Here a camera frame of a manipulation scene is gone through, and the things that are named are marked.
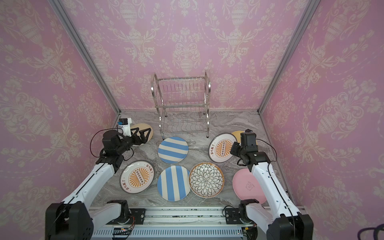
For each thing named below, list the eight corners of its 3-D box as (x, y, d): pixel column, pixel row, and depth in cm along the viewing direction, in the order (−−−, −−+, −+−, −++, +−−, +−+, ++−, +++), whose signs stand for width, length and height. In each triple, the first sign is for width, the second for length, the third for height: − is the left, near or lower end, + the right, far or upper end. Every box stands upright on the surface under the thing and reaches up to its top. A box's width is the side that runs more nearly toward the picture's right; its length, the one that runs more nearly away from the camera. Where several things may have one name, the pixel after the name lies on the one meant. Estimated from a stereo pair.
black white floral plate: (188, 198, 81) (188, 196, 79) (189, 164, 94) (189, 162, 91) (225, 198, 81) (226, 196, 79) (221, 164, 94) (222, 162, 91)
